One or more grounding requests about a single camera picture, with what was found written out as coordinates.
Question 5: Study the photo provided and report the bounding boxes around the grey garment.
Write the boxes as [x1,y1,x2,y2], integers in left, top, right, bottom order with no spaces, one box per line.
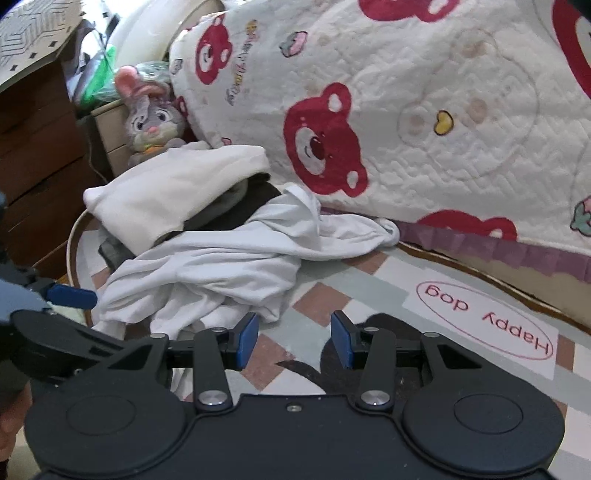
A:
[99,231,139,273]

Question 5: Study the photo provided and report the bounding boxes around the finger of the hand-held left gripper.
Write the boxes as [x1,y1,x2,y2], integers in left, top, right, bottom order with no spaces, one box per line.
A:
[44,282,99,310]
[11,310,121,383]

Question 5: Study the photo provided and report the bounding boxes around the brown wooden dresser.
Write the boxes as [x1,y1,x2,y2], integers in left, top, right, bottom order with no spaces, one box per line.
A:
[0,51,112,282]

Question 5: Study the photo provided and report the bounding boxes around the green plastic bag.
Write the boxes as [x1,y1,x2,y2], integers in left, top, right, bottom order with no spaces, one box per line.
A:
[81,28,121,104]

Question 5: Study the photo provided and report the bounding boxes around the white curved plastic object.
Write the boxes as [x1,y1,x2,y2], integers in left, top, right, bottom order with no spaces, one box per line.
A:
[113,0,222,63]

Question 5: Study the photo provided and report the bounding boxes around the grey plush rabbit toy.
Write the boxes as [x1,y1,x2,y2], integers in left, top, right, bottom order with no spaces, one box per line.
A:
[113,65,190,169]

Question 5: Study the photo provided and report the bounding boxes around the white red bear print quilt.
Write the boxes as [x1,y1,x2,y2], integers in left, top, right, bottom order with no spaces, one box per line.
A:
[168,0,591,305]

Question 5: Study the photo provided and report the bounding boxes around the beige drawer cabinet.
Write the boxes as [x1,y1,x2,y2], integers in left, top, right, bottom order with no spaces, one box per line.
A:
[90,99,139,178]

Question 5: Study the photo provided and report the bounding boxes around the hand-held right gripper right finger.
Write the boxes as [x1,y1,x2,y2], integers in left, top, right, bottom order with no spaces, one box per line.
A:
[331,310,491,412]

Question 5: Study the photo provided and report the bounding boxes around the white garment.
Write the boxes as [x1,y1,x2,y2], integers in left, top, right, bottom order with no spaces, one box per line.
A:
[90,182,400,402]

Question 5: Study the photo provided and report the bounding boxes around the patterned cardboard sheet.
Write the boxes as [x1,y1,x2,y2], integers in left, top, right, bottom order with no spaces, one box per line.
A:
[0,0,84,90]

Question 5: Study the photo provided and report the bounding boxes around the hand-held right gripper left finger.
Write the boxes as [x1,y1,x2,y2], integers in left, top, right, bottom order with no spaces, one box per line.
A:
[99,312,259,413]

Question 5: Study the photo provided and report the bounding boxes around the cream sweater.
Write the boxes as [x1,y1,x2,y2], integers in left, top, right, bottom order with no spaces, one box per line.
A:
[83,141,271,257]

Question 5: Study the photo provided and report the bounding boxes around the checkered round rug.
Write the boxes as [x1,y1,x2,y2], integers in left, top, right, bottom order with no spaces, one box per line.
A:
[67,210,591,480]

